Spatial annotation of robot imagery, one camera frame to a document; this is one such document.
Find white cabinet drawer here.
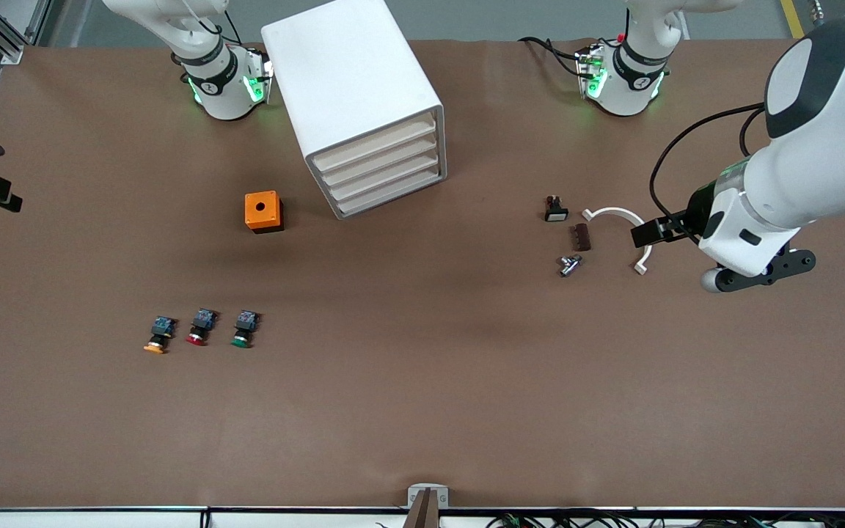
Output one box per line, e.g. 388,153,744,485
312,111,439,173
320,127,441,186
327,142,442,200
334,158,444,213

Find green push button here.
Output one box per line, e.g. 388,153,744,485
231,310,261,349

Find yellow push button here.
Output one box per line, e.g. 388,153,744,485
143,316,178,355

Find red push button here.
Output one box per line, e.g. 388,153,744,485
186,308,221,346

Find white drawer cabinet housing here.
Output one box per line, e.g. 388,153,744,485
261,0,447,221

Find brown table cover sheet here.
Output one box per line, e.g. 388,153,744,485
0,38,845,510

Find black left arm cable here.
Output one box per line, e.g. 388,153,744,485
648,103,768,239

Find white curved bracket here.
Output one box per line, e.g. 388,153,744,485
582,207,654,276

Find black left camera bracket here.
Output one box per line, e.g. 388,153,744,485
714,249,818,295

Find black base cable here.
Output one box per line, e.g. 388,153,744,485
518,35,585,78

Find orange button enclosure box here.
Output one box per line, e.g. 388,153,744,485
244,191,285,234

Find black cable bundle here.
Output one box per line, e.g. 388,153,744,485
487,512,845,528

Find white table edge rail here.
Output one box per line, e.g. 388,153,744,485
0,506,845,528

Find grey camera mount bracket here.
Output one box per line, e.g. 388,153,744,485
404,484,450,528

